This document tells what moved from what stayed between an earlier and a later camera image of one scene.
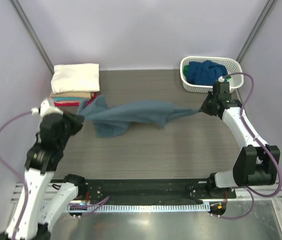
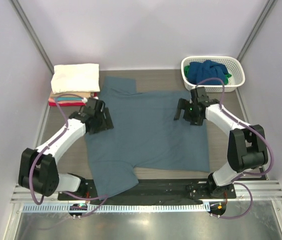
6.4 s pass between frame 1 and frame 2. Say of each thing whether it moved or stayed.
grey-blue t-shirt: moved
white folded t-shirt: stayed
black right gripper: moved
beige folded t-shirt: stayed
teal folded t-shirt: stayed
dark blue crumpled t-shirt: stayed
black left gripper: moved
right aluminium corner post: stayed
